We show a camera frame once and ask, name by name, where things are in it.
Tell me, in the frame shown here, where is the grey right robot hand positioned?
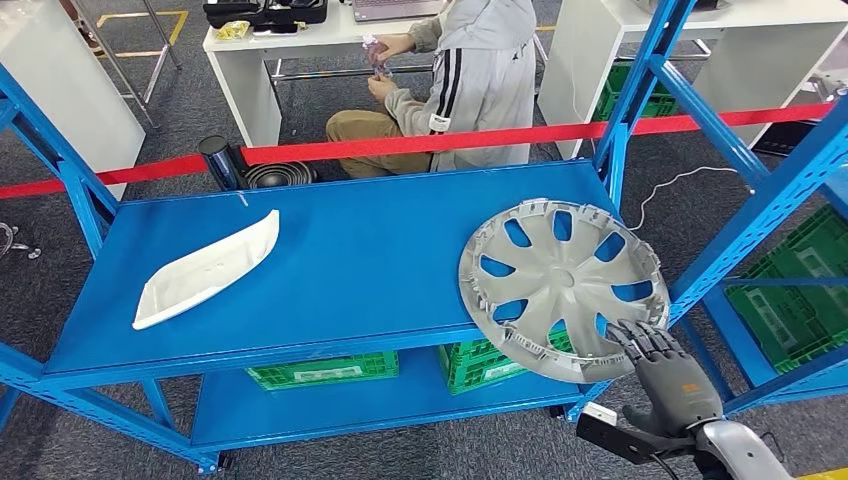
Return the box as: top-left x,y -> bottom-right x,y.
604,319 -> 725,440

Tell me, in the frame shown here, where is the grey plastic hubcap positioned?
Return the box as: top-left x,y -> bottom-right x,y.
458,198 -> 672,386

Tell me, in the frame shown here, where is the clear plastic bottle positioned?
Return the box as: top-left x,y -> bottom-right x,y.
360,34 -> 393,79

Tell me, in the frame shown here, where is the blue metal shelf rack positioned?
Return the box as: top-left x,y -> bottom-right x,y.
0,0 -> 848,475
675,192 -> 848,429

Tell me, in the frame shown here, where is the white curved plastic part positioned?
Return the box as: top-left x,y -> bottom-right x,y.
131,209 -> 282,331

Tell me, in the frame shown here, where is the green plastic crate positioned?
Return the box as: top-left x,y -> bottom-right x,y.
723,203 -> 848,376
445,362 -> 525,397
245,349 -> 401,392
437,329 -> 576,372
592,60 -> 680,123

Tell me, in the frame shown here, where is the black flat device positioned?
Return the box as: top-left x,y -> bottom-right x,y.
751,119 -> 823,159

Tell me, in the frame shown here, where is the red barrier belt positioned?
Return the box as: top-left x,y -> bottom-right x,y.
0,102 -> 833,201

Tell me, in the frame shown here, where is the chrome chair base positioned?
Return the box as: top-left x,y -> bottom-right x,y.
0,221 -> 42,261
804,72 -> 848,104

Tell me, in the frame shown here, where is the white desk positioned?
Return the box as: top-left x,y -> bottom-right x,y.
201,0 -> 551,148
536,0 -> 848,160

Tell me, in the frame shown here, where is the person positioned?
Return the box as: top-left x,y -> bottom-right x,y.
324,0 -> 538,180

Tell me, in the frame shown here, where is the grey laptop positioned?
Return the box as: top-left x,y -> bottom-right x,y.
352,0 -> 444,23

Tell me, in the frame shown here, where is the black case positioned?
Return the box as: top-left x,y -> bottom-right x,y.
203,0 -> 329,29

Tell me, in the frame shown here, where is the yellow snack bag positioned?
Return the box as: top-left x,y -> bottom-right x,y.
215,19 -> 253,41

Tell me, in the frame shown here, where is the white panel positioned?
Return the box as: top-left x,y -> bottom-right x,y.
0,0 -> 147,200

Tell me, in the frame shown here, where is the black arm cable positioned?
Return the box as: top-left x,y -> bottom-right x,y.
645,450 -> 680,480

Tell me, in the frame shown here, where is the white cable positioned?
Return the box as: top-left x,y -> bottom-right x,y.
625,165 -> 757,232

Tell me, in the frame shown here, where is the black barrier post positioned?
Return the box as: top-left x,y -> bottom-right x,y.
198,135 -> 318,192

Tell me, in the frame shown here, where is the metal frame stand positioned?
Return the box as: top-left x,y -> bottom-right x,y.
69,0 -> 183,130

